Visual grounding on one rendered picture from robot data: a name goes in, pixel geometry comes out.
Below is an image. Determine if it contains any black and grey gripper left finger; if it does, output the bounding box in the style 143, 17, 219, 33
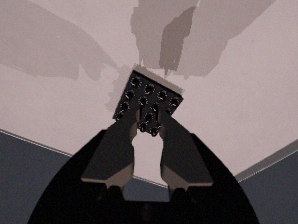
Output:
27, 105, 142, 224

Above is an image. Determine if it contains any black knob box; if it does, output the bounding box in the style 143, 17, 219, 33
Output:
113, 70, 184, 137

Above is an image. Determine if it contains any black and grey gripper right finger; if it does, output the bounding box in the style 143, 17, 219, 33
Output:
155, 106, 260, 224

